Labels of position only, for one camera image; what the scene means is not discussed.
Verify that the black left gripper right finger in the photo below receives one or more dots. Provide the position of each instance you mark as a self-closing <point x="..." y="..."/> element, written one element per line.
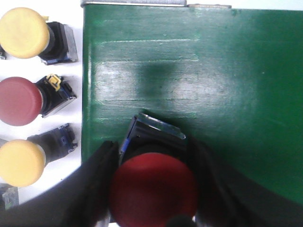
<point x="227" y="198"/>

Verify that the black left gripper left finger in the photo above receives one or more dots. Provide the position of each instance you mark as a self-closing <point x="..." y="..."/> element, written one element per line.
<point x="80" y="200"/>

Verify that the yellow mushroom push button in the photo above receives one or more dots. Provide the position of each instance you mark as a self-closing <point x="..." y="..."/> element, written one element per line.
<point x="22" y="162"/>
<point x="25" y="34"/>

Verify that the red mushroom push button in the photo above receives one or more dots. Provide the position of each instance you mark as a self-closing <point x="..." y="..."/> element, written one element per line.
<point x="153" y="184"/>
<point x="21" y="100"/>

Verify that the green conveyor belt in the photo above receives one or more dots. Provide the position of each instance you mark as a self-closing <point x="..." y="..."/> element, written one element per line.
<point x="232" y="78"/>

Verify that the aluminium conveyor frame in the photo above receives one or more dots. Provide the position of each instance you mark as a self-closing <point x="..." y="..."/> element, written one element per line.
<point x="154" y="3"/>

